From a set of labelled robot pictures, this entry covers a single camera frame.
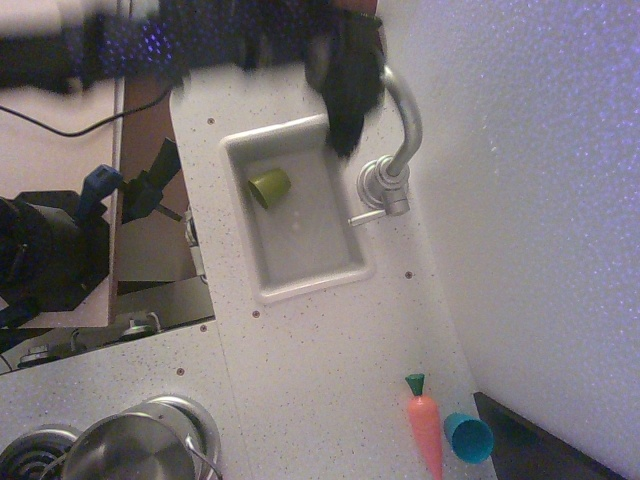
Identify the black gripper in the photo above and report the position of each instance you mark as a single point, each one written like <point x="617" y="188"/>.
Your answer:
<point x="343" y="63"/>

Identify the silver curved faucet spout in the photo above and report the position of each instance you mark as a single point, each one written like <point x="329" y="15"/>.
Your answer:
<point x="411" y="120"/>

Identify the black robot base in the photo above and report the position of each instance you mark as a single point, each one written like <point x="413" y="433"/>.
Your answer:
<point x="51" y="260"/>

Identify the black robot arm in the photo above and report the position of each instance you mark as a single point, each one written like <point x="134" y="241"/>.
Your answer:
<point x="60" y="46"/>

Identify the silver faucet base with lever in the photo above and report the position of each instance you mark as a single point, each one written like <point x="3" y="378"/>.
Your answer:
<point x="384" y="194"/>

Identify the green plastic cup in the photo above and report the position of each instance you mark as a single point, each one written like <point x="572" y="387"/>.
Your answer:
<point x="269" y="187"/>

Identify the white toy sink basin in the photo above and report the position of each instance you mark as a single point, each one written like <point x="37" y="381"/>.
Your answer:
<point x="302" y="242"/>

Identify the orange toy carrot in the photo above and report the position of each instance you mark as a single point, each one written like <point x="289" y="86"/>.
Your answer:
<point x="424" y="418"/>

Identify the teal plastic cup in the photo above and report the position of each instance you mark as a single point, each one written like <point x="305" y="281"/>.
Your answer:
<point x="470" y="438"/>

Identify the silver stove burner right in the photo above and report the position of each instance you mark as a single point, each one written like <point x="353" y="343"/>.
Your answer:
<point x="196" y="429"/>

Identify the silver stove burner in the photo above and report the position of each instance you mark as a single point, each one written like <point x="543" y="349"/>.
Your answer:
<point x="196" y="429"/>
<point x="38" y="452"/>

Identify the stainless steel pot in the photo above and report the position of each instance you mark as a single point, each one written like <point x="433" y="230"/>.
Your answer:
<point x="128" y="446"/>

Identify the silver stove burner left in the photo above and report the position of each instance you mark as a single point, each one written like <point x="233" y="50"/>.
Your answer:
<point x="38" y="452"/>

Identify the blue cable connector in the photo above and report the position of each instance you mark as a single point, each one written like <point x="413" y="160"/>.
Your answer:
<point x="97" y="186"/>

